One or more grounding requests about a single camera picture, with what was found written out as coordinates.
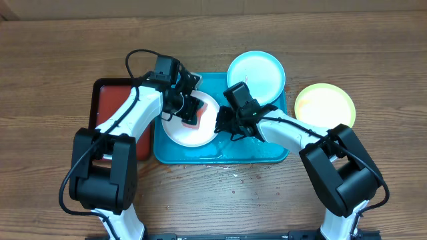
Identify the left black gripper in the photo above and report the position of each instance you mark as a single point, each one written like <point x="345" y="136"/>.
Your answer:
<point x="189" y="112"/>

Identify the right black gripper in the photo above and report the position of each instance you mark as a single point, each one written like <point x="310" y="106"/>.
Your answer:
<point x="225" y="125"/>

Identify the green and orange sponge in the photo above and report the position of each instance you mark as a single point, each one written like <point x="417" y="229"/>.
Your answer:
<point x="199" y="115"/>

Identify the white plate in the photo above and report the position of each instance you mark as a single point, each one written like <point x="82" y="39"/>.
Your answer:
<point x="187" y="137"/>

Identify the light blue plate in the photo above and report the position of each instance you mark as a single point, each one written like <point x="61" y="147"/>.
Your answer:
<point x="261" y="72"/>

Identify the yellow-green plate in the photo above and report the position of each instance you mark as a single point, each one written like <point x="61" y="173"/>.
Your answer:
<point x="325" y="105"/>

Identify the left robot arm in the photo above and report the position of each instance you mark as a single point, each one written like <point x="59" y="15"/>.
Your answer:
<point x="103" y="173"/>

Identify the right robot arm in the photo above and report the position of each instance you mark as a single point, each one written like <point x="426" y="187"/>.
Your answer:
<point x="340" y="169"/>

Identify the teal plastic tray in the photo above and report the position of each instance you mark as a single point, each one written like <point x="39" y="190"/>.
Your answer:
<point x="220" y="150"/>

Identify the black red-lined tray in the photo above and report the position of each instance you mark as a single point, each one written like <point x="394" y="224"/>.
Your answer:
<point x="108" y="95"/>

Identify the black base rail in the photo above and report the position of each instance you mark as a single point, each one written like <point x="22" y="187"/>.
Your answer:
<point x="291" y="235"/>

